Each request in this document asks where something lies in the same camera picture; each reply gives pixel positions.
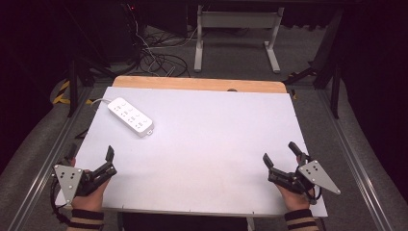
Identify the aluminium floor rail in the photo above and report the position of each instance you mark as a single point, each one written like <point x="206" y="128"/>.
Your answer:
<point x="48" y="160"/>
<point x="352" y="160"/>

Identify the black equipment box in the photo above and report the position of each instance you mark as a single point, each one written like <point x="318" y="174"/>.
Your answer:
<point x="131" y="32"/>

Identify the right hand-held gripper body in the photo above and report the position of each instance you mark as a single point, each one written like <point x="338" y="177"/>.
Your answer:
<point x="316" y="174"/>

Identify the white metal desk frame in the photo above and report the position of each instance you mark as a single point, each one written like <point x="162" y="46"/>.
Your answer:
<point x="237" y="20"/>

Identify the yellow black hazard tape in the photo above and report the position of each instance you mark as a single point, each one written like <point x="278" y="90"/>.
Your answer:
<point x="62" y="93"/>

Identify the person's left hand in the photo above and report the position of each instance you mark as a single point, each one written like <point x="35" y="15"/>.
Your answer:
<point x="91" y="199"/>

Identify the white power strip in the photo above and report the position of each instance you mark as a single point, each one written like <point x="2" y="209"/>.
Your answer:
<point x="130" y="116"/>

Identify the person's right hand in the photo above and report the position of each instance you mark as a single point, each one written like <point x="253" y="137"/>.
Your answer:
<point x="293" y="199"/>

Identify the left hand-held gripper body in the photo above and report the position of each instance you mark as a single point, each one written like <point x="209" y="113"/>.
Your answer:
<point x="69" y="181"/>

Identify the black metal stand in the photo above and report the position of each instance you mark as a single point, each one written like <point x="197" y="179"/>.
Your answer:
<point x="330" y="70"/>
<point x="75" y="80"/>

